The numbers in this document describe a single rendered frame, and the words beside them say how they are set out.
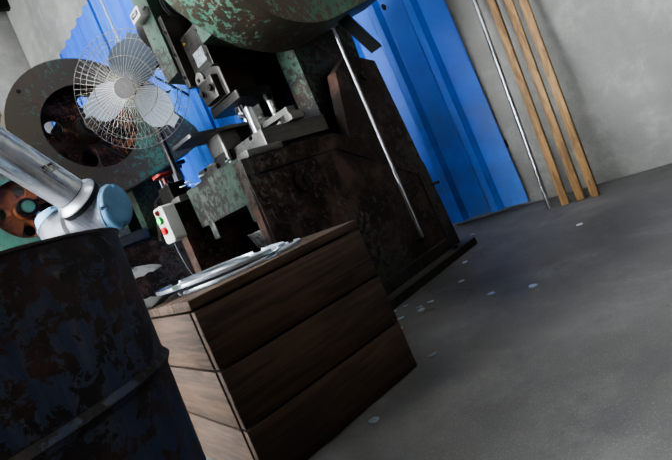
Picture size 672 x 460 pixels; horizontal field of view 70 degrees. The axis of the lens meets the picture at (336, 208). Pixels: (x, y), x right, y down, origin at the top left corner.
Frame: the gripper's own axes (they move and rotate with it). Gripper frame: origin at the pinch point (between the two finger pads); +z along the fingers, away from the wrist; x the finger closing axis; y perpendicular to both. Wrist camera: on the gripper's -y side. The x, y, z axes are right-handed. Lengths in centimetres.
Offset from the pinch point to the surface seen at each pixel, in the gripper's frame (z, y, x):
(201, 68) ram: 37, 61, -66
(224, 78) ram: 42, 52, -58
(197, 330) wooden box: 2.2, -23.8, 9.2
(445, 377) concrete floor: 43, -27, 35
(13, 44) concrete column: -58, 565, -326
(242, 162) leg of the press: 31.7, 25.9, -24.2
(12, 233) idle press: -84, 346, -67
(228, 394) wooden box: 3.6, -25.2, 21.0
